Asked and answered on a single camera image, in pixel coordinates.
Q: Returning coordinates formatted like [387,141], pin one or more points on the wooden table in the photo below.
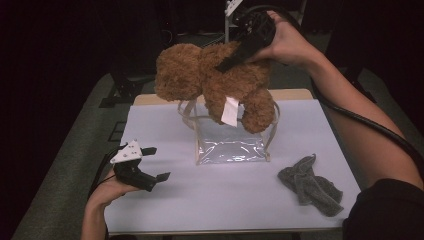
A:
[150,99]

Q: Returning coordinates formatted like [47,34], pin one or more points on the clear bag with beige trim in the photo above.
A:
[230,146]

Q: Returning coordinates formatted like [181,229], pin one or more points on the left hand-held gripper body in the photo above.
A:
[133,175]

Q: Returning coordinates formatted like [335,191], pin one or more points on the black upright equipment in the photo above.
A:
[170,23]

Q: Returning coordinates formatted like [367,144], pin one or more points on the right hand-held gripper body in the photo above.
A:
[256,30]

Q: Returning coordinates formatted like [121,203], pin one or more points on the person's left hand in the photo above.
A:
[106,191]

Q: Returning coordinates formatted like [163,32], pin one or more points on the grey towel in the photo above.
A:
[313,190]

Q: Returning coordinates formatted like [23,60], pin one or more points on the brown teddy bear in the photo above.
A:
[226,83]

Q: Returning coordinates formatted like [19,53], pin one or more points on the dark square floor plate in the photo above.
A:
[117,131]

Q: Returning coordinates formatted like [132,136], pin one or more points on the person's right hand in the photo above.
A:
[290,46]

